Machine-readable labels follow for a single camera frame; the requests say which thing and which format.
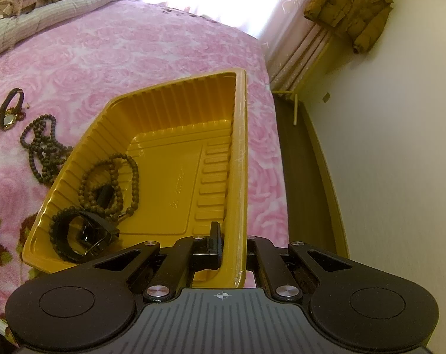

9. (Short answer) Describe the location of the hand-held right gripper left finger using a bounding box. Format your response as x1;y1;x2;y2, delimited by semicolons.
92;221;224;303

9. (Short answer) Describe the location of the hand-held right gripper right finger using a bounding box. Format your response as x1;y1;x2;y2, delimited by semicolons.
245;235;357;301

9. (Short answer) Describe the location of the yellow plastic tray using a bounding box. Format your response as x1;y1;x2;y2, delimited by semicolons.
23;68;250;290

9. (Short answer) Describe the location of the dark wooden bead necklace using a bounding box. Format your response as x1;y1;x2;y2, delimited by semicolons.
20;114;75;186
78;156;140;225

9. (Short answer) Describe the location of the black band watch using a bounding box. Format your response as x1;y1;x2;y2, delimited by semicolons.
55;209;120;264

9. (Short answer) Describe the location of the dark bead bracelet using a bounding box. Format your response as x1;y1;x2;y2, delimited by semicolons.
49;208;70;257

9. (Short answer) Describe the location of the gold face watch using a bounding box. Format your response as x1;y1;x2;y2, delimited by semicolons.
0;88;25;131

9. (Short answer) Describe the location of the yellow wooden stick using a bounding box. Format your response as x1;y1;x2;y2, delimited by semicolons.
272;88;300;127

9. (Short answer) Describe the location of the pink floral blanket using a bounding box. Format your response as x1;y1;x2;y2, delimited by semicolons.
0;0;293;327

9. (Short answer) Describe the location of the pink patterned curtain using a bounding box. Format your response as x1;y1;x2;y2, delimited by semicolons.
258;0;343;94

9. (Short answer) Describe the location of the brown padded jacket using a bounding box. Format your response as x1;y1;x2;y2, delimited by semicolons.
303;0;394;54

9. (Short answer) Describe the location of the green striped quilt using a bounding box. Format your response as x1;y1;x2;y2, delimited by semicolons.
0;0;134;63

